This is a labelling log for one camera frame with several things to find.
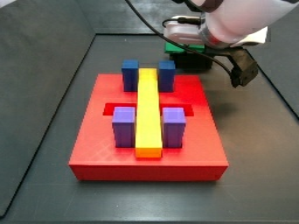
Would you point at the red base board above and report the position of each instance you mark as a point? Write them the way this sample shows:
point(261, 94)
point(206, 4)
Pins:
point(98, 160)

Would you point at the purple left front post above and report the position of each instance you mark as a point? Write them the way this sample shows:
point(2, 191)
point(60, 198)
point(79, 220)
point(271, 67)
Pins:
point(124, 126)

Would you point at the blue right rear post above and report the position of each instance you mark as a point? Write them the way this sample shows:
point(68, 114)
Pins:
point(166, 73)

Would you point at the black fixture stand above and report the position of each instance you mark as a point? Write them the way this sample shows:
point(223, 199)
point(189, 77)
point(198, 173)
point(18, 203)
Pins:
point(191, 61)

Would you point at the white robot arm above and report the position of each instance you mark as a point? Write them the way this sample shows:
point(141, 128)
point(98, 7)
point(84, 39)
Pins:
point(233, 22)

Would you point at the blue post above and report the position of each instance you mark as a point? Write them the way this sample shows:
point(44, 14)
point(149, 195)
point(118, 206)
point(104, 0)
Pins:
point(166, 73)
point(130, 71)

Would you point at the purple right front post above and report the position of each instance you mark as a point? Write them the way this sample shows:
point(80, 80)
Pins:
point(174, 125)

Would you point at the green stepped block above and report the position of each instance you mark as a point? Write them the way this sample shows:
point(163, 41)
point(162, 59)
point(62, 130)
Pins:
point(170, 48)

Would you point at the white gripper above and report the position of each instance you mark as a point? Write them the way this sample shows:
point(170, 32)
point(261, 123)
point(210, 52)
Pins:
point(182, 29)

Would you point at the yellow long bar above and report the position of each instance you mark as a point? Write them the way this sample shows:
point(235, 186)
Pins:
point(149, 142)

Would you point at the purple post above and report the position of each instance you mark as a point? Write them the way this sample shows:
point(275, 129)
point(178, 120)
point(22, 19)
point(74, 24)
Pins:
point(174, 125)
point(124, 126)

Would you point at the blue left rear post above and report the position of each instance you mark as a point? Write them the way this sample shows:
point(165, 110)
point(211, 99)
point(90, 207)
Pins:
point(130, 71)

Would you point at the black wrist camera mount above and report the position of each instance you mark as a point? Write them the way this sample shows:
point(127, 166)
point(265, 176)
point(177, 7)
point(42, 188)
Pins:
point(245, 66)

